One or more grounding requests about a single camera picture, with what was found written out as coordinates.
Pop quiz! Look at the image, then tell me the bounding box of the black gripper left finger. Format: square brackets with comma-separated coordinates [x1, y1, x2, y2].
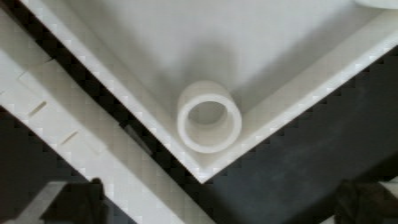
[16, 178, 112, 224]

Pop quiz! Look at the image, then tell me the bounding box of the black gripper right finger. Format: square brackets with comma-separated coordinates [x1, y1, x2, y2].
[334, 180, 398, 224]

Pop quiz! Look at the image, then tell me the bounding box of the white square tabletop tray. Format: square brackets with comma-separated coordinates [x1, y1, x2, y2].
[21, 0, 398, 180]

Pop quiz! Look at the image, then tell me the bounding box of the white U-shaped obstacle fence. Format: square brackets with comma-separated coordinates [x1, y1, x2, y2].
[0, 9, 215, 224]

